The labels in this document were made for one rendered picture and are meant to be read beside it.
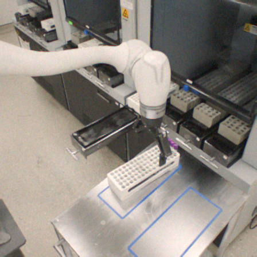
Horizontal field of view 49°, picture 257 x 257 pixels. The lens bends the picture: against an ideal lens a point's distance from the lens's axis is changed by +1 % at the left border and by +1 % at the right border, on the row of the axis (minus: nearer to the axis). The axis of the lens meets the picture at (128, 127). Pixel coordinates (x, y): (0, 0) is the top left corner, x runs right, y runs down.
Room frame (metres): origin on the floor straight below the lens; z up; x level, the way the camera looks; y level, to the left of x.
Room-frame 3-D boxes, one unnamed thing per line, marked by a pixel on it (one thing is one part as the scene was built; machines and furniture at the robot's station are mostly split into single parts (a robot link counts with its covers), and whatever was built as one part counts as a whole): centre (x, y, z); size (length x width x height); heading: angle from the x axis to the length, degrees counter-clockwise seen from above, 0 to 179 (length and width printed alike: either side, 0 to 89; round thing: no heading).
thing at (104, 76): (1.74, -0.11, 0.78); 0.73 x 0.14 x 0.09; 128
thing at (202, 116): (1.04, -0.37, 0.85); 0.12 x 0.02 x 0.06; 38
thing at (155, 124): (0.75, -0.08, 1.09); 0.08 x 0.07 x 0.09; 35
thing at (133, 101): (1.26, -0.15, 0.83); 0.30 x 0.10 x 0.06; 128
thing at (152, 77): (0.76, -0.08, 1.27); 0.13 x 0.11 x 0.16; 14
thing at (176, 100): (1.16, -0.27, 0.85); 0.12 x 0.02 x 0.06; 39
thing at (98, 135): (1.15, -0.01, 0.78); 0.73 x 0.14 x 0.09; 128
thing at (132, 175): (0.73, -0.06, 0.85); 0.30 x 0.10 x 0.06; 125
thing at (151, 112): (0.75, -0.08, 1.16); 0.09 x 0.09 x 0.06
